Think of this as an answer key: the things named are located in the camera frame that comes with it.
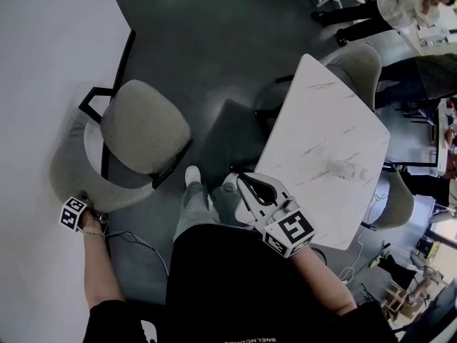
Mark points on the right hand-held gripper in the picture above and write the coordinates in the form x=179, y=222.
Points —
x=291, y=231

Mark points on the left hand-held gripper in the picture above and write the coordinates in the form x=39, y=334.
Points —
x=71, y=214

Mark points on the person's left forearm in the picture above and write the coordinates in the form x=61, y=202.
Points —
x=100, y=270

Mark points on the person's right forearm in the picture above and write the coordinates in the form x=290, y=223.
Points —
x=321, y=281

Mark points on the white marble square table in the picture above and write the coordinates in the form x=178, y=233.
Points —
x=321, y=127

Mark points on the white wristband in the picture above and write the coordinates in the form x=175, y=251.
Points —
x=93, y=231

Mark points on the person's right white shoe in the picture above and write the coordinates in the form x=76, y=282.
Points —
x=230, y=179

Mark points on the person's white shoe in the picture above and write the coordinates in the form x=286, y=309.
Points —
x=230, y=179
x=193, y=175

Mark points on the person's right leg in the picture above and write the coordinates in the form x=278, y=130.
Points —
x=225, y=206

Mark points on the person's leg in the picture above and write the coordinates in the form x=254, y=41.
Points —
x=193, y=213
x=225, y=206

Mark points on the person's left leg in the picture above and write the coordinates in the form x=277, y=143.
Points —
x=193, y=213

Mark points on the person's left white shoe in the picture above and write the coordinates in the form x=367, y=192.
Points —
x=193, y=175

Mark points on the clear plastic bottle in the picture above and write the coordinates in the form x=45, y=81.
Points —
x=344, y=170

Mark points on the person's black shirt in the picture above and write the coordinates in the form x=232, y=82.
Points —
x=232, y=281

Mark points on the white desk with black legs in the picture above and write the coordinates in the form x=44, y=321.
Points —
x=442, y=145

